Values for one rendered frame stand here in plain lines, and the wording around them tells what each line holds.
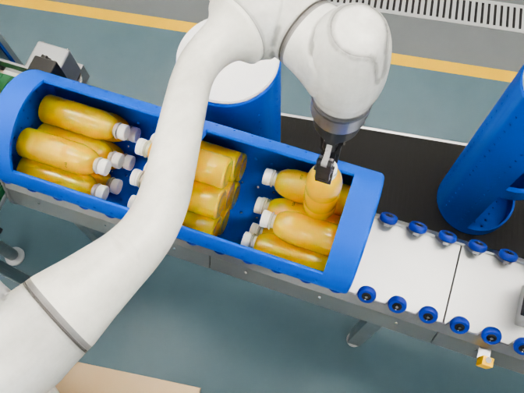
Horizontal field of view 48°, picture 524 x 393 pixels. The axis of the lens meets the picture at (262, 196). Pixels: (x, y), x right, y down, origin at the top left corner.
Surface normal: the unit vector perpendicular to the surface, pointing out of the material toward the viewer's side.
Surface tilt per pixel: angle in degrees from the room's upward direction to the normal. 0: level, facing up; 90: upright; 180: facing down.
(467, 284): 0
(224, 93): 0
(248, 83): 0
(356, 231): 17
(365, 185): 25
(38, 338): 29
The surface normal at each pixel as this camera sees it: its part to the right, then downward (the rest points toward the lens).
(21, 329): 0.21, -0.43
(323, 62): -0.73, 0.51
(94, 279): 0.37, -0.28
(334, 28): -0.18, -0.22
